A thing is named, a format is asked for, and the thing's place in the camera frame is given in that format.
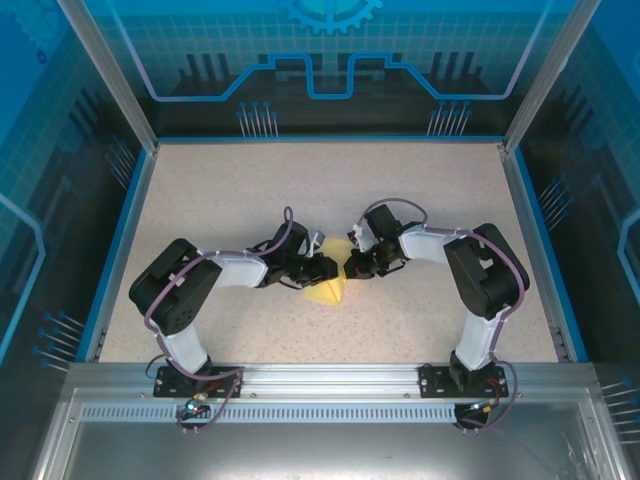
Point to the aluminium frame post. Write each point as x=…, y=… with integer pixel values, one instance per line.
x=545, y=75
x=115, y=75

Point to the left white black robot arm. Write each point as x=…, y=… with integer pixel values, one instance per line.
x=185, y=345

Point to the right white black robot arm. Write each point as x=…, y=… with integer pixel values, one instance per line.
x=477, y=340

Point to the steel tray panel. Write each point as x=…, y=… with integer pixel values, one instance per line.
x=320, y=450

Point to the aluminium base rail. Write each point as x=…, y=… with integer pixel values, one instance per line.
x=330, y=377

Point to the yellow paper sheet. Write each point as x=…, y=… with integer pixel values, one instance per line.
x=325, y=295

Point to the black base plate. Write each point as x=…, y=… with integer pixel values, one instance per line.
x=170, y=382
x=435, y=382

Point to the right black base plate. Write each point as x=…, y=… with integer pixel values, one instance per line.
x=435, y=382

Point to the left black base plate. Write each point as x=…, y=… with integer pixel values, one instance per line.
x=170, y=382

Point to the blue table edge strip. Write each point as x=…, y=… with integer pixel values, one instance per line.
x=117, y=260
x=552, y=260

